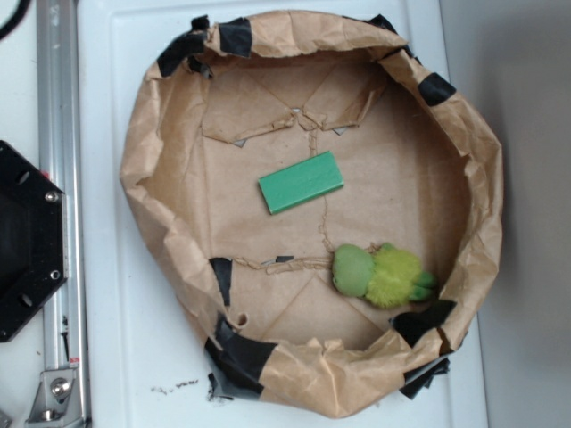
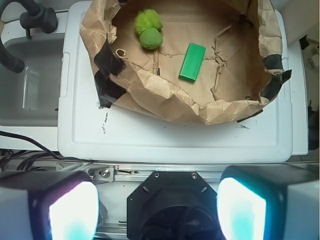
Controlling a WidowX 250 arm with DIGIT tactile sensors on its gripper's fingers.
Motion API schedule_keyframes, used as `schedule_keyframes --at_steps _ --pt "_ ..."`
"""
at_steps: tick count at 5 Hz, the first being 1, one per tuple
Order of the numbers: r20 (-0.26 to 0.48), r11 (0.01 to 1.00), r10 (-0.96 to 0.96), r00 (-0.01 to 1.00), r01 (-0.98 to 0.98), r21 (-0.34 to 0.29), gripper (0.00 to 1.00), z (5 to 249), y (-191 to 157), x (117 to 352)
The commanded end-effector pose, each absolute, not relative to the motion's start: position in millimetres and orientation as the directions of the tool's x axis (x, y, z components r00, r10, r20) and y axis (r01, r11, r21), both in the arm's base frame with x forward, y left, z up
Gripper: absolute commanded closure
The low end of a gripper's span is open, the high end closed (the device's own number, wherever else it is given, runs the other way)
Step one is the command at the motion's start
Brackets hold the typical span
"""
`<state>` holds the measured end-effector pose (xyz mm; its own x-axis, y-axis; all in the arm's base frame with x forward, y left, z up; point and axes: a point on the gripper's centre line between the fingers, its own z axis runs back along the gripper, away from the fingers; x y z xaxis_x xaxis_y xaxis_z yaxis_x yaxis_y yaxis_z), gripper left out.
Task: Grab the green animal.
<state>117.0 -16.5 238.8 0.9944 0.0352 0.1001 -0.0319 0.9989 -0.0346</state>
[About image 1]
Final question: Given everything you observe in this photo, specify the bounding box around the green plush animal toy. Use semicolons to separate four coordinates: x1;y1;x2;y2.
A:
332;243;437;309

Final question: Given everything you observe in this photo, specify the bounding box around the green rectangular block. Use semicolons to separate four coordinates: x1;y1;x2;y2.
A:
258;152;344;215

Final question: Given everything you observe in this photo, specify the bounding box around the brown paper bag bin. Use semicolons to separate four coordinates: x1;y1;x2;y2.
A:
120;11;503;418

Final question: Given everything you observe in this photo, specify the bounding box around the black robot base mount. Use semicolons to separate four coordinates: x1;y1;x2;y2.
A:
1;141;66;343

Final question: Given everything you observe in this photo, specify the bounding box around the aluminium extrusion rail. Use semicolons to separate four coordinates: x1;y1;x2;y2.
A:
37;1;91;427

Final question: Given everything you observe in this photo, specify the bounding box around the metal corner bracket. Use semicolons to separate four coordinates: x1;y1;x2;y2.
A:
25;368;86;427

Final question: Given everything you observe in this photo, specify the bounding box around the black cable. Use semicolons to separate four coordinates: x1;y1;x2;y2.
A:
0;0;32;40

